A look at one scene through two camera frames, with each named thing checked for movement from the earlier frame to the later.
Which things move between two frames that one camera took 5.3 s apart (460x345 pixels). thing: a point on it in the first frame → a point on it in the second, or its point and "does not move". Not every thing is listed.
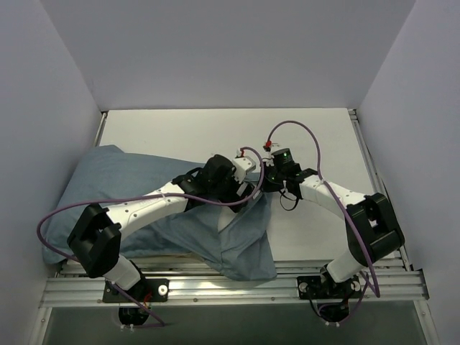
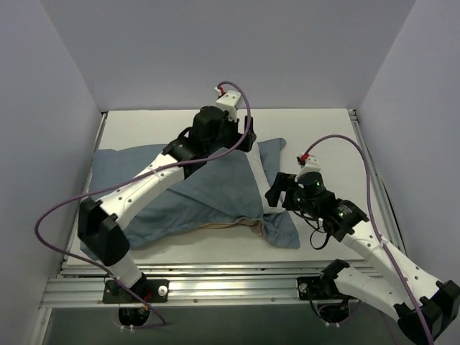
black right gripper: [269, 176] → [290, 194]
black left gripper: [241, 195] → [246, 133]
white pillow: [226, 214] → [259, 164]
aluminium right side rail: [372, 169] does not move
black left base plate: [146, 290] does not move
